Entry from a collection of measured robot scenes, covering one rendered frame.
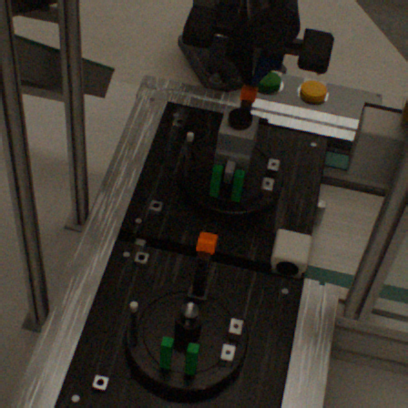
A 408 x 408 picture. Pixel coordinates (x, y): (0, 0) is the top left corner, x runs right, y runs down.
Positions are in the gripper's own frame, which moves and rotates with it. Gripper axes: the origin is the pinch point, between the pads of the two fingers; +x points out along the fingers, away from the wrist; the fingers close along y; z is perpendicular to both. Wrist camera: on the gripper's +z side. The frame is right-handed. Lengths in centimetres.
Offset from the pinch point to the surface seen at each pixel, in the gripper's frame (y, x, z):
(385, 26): -31, 109, 161
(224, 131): 1.2, 0.1, -12.2
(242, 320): -6.1, 9.5, -31.9
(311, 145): -9.9, 11.6, 0.0
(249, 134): -1.7, 0.1, -11.7
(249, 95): -0.3, 1.8, -3.2
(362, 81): -16.6, 22.9, 28.8
